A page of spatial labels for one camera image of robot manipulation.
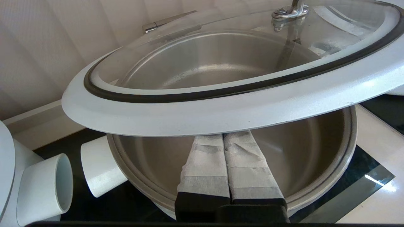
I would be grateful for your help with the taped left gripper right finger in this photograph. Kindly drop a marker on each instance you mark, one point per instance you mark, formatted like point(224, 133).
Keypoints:
point(249, 170)

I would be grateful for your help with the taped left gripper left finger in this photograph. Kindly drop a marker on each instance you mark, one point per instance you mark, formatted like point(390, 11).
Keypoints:
point(206, 170)

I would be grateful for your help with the glass lid white rim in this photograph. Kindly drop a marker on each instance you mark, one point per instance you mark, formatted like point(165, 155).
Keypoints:
point(6, 164)
point(205, 113)

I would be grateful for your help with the small white pot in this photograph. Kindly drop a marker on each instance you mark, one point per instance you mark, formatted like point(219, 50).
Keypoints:
point(315, 151)

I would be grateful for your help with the large white pot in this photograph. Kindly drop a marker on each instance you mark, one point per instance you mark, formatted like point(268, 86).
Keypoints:
point(396, 90)
point(38, 189)

